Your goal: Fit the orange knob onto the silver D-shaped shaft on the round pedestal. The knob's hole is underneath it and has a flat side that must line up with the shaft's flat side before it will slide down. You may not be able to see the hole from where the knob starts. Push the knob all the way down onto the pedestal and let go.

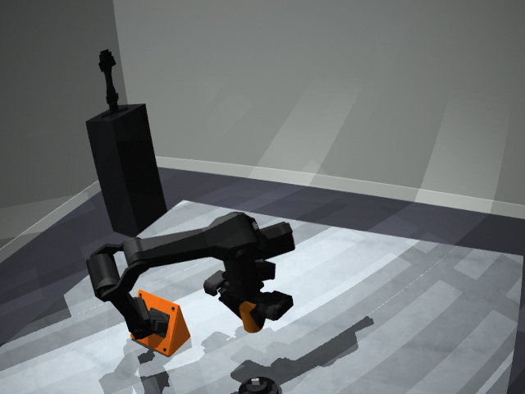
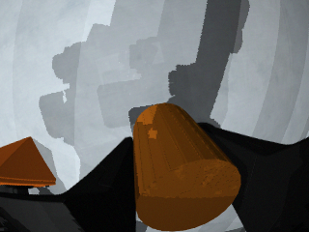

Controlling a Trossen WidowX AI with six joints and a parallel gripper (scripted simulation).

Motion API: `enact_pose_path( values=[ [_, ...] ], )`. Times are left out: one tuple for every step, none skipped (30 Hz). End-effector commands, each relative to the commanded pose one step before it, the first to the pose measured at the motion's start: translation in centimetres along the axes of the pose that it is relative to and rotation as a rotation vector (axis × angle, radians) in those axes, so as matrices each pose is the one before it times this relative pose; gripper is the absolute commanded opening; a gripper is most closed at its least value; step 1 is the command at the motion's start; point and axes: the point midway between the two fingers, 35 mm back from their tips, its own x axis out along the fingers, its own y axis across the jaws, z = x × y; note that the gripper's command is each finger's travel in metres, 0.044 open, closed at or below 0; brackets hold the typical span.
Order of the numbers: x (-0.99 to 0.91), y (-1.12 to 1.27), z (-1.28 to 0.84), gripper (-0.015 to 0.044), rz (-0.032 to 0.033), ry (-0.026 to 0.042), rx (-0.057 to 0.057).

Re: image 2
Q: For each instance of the orange knob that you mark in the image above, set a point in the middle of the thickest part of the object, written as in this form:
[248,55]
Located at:
[181,178]

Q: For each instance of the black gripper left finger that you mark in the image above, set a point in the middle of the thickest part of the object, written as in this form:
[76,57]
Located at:
[103,201]

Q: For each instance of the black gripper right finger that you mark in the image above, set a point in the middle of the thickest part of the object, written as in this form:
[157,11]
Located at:
[270,175]

